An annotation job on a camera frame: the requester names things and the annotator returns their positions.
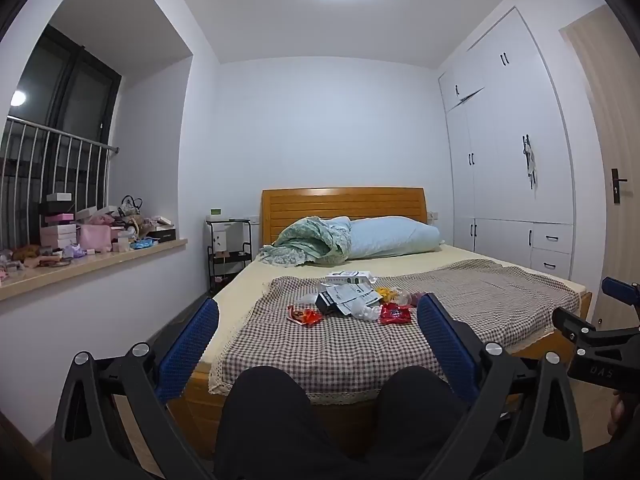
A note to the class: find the white built-in wardrobe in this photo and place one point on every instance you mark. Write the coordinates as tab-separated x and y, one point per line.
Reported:
500	135

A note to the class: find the pile of boxes and bags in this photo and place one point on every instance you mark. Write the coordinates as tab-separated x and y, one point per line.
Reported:
60	230

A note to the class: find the yellow snack packet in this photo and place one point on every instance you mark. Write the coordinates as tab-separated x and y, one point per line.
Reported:
386	291

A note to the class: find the beige stone windowsill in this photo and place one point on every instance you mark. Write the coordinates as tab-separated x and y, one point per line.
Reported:
100	265

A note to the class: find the wooden headboard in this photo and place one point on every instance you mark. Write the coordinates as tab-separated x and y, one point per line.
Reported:
345	205

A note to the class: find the metal window railing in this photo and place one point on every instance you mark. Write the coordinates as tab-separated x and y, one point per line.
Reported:
60	135

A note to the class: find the small white box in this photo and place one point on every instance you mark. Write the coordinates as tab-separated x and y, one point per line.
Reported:
220	242

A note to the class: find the black bedside rack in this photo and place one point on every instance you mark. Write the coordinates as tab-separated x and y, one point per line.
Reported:
247	257

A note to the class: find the red orange snack wrapper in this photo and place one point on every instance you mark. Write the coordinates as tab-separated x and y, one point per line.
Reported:
306	316

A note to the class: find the dark blue box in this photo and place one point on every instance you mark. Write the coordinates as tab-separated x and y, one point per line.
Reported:
327	301

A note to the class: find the clear plastic packaging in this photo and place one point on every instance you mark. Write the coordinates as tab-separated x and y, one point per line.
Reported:
367	314

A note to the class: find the brown checkered blanket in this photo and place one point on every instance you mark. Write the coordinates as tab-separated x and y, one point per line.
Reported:
500	295

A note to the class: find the dark framed window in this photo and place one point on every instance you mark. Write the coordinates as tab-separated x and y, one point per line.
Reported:
75	90

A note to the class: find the light blue pillow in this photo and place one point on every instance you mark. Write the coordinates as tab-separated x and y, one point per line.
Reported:
395	240

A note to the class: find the black gift box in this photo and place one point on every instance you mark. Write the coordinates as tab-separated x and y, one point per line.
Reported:
162	234

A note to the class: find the beige room door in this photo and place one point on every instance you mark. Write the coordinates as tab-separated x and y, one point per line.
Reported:
610	110

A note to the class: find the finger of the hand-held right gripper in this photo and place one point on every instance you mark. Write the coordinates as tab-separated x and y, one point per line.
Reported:
570	322
620	288

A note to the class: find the green floral quilt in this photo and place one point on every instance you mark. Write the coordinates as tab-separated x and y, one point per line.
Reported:
305	242

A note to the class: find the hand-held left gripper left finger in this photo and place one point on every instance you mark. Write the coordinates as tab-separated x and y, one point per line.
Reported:
190	345

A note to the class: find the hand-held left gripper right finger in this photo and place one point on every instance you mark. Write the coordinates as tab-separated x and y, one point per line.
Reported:
445	345

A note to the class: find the red snack packet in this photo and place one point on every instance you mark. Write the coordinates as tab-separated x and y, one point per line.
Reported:
395	313

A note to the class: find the white green carton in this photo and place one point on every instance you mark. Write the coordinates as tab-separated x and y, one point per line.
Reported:
345	276

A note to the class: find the pale yellow mattress sheet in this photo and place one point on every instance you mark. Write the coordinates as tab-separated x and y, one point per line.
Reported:
240	300

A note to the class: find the person's right hand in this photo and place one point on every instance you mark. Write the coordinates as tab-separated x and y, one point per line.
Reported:
621	407

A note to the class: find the pink bag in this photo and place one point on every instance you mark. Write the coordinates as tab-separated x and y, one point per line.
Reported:
95	237

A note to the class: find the person's black pants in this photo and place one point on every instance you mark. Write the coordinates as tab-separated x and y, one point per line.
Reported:
270	420

